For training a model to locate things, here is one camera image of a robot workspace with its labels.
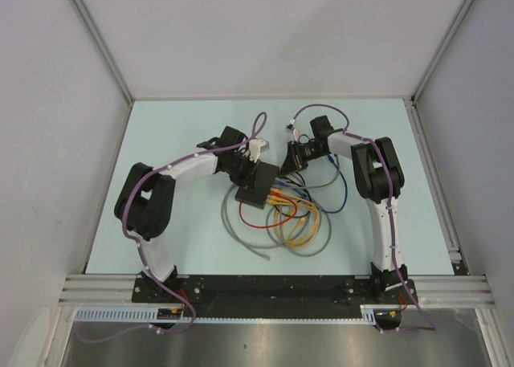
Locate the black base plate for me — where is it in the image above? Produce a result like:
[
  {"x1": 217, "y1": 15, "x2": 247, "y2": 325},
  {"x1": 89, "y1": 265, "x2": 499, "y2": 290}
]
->
[{"x1": 131, "y1": 273, "x2": 419, "y2": 320}]

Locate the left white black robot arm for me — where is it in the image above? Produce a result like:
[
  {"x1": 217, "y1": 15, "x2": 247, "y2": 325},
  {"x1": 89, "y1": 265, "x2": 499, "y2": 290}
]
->
[{"x1": 114, "y1": 126, "x2": 273, "y2": 303}]

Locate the aluminium frame rail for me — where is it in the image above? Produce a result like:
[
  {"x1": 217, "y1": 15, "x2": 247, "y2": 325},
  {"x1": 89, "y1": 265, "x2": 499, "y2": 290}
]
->
[{"x1": 59, "y1": 275, "x2": 496, "y2": 309}]

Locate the yellow ethernet cable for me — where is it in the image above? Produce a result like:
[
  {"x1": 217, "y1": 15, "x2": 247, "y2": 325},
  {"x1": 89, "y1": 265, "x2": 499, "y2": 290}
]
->
[{"x1": 269, "y1": 186, "x2": 323, "y2": 249}]

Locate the blue ethernet cable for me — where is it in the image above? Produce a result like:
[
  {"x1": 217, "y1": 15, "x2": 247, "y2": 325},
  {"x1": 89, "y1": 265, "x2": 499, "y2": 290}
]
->
[{"x1": 276, "y1": 153, "x2": 349, "y2": 214}]

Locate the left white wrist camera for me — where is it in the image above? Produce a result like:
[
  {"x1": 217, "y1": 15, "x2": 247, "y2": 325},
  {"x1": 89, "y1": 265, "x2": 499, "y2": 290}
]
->
[{"x1": 247, "y1": 138, "x2": 269, "y2": 162}]

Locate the grey slotted cable duct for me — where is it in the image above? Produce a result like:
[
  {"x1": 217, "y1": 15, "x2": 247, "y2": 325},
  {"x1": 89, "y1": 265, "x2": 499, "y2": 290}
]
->
[{"x1": 75, "y1": 307, "x2": 182, "y2": 323}]

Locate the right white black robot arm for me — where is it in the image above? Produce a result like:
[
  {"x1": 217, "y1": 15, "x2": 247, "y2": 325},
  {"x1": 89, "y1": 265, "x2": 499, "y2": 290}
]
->
[{"x1": 280, "y1": 116, "x2": 408, "y2": 304}]

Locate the black ethernet cable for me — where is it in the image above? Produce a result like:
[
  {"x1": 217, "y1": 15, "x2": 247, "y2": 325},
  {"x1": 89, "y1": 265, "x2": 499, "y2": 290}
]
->
[{"x1": 272, "y1": 172, "x2": 318, "y2": 223}]

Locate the red ethernet cable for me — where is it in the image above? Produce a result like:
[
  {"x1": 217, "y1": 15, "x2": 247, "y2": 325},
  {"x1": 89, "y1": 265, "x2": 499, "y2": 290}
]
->
[{"x1": 239, "y1": 190, "x2": 300, "y2": 227}]

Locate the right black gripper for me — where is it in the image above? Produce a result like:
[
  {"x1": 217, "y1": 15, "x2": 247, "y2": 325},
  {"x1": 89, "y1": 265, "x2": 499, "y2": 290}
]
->
[{"x1": 279, "y1": 141, "x2": 328, "y2": 178}]

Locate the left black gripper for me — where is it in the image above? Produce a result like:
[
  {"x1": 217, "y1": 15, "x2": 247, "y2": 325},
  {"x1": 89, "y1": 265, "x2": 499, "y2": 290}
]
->
[{"x1": 226, "y1": 153, "x2": 260, "y2": 192}]

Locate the black network switch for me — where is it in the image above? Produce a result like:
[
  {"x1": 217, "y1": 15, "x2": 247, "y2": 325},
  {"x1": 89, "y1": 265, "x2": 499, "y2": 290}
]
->
[{"x1": 235, "y1": 162, "x2": 279, "y2": 210}]

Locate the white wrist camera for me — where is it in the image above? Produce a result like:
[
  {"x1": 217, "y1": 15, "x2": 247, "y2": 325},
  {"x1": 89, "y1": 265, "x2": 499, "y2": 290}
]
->
[
  {"x1": 285, "y1": 119, "x2": 301, "y2": 142},
  {"x1": 247, "y1": 138, "x2": 269, "y2": 162}
]

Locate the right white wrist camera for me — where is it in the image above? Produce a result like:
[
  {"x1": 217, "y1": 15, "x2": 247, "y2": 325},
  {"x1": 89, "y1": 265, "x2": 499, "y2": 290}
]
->
[{"x1": 285, "y1": 119, "x2": 301, "y2": 142}]

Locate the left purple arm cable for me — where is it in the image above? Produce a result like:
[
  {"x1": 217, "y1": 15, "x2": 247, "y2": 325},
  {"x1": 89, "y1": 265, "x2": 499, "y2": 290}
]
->
[{"x1": 75, "y1": 112, "x2": 269, "y2": 342}]

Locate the right grey cable duct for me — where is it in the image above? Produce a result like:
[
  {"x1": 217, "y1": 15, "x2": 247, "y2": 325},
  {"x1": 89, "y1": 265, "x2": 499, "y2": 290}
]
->
[{"x1": 361, "y1": 304, "x2": 402, "y2": 324}]

